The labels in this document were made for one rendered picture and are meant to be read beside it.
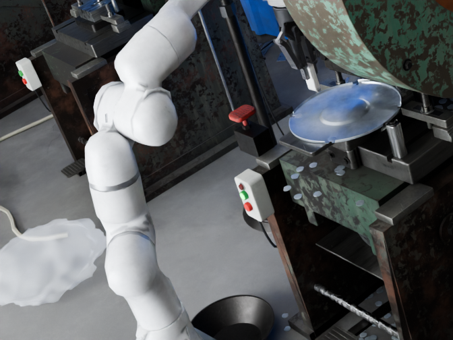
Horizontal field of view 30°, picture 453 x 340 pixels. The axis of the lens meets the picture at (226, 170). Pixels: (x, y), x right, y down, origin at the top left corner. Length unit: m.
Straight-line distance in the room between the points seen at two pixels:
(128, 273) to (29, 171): 2.62
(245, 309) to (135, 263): 1.07
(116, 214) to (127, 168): 0.10
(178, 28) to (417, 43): 0.49
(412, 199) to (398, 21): 0.59
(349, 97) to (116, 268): 0.79
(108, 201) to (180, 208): 1.76
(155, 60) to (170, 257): 1.63
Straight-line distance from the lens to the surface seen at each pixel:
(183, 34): 1.77
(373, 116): 2.12
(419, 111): 2.14
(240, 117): 2.35
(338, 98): 2.24
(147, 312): 1.96
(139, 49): 1.74
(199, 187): 3.63
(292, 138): 2.12
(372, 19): 1.52
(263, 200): 2.35
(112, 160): 1.75
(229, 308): 2.85
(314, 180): 2.23
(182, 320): 2.01
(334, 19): 1.52
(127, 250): 1.84
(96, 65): 3.46
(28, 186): 4.24
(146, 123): 1.70
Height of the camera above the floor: 1.80
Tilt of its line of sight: 29 degrees down
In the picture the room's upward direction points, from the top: 20 degrees counter-clockwise
